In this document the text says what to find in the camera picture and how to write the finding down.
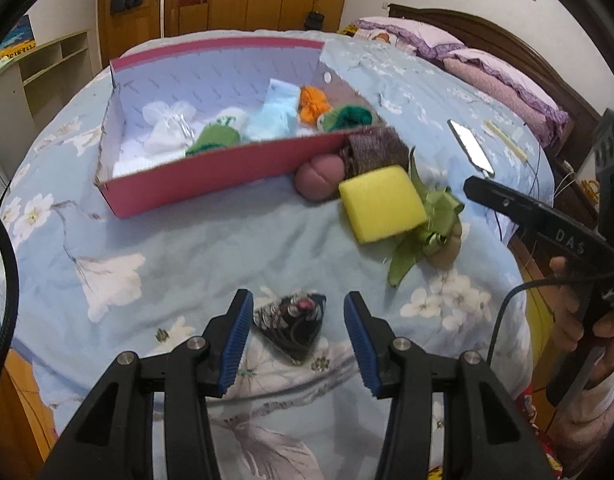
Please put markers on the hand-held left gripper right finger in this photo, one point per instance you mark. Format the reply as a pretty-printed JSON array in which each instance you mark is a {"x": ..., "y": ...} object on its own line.
[{"x": 362, "y": 345}]

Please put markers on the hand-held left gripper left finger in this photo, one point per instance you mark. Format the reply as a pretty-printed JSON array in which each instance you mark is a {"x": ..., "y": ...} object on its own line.
[{"x": 234, "y": 345}]

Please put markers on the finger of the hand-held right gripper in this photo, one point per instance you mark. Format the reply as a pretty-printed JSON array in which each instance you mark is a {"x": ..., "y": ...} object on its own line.
[{"x": 502, "y": 199}]

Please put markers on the dark patterned fabric pouch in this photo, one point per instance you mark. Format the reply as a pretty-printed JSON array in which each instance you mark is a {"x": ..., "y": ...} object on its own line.
[{"x": 292, "y": 325}]

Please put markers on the green ribbon bow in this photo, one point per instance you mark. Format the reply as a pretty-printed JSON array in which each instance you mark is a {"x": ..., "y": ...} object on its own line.
[{"x": 439, "y": 205}]

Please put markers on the tan makeup puff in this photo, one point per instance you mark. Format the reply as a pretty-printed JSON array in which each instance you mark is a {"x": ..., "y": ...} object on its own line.
[{"x": 449, "y": 250}]

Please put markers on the yellow sponge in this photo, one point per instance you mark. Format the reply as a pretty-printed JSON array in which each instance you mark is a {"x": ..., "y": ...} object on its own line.
[{"x": 382, "y": 205}]

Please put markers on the purple knit cloth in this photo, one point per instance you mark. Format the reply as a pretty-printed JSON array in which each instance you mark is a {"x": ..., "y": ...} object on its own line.
[{"x": 377, "y": 150}]

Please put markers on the pink cardboard box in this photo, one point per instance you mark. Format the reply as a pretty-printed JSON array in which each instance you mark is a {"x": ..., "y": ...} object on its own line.
[{"x": 212, "y": 180}]

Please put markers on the pink makeup puff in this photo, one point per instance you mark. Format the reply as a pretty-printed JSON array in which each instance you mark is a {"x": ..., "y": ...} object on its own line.
[{"x": 317, "y": 177}]

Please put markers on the green white knit cuff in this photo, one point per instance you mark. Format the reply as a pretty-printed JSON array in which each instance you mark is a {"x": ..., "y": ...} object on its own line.
[
  {"x": 214, "y": 137},
  {"x": 349, "y": 116}
]

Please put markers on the white towel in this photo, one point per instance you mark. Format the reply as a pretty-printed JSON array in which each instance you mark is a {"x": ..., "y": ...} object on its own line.
[{"x": 137, "y": 165}]

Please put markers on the orange knit cloth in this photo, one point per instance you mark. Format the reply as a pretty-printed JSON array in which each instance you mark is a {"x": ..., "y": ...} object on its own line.
[{"x": 314, "y": 102}]

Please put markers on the light blue face mask pack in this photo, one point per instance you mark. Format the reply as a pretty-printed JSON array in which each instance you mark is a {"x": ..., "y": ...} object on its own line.
[{"x": 274, "y": 115}]

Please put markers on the person's right forearm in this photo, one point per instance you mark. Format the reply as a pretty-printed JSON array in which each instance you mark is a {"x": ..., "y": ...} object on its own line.
[{"x": 597, "y": 425}]

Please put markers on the person's right hand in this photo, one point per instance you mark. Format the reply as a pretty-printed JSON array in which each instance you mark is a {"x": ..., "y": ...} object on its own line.
[{"x": 562, "y": 305}]

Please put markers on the smartphone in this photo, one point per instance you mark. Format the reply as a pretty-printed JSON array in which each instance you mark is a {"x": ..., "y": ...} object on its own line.
[{"x": 469, "y": 147}]

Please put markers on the purple ruffled pillow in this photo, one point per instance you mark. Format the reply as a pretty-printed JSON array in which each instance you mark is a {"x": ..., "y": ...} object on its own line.
[
  {"x": 412, "y": 32},
  {"x": 507, "y": 85}
]

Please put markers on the dark wooden headboard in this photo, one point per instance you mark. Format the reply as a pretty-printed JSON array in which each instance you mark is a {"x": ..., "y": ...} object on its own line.
[{"x": 512, "y": 40}]

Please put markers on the cartoon print pillow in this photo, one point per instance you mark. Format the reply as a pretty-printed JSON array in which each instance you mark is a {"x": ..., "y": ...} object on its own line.
[{"x": 377, "y": 36}]

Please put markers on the black bag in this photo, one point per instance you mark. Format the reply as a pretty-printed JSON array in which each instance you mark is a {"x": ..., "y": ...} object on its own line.
[{"x": 315, "y": 21}]

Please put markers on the white shelf desk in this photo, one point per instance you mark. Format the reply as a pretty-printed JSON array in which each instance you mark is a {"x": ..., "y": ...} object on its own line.
[{"x": 17, "y": 105}]

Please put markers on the red box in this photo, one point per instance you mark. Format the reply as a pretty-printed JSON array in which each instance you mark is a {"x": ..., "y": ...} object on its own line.
[{"x": 192, "y": 0}]

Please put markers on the blue yellow painting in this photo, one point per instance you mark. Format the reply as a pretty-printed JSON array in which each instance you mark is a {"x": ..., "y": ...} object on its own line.
[{"x": 19, "y": 37}]

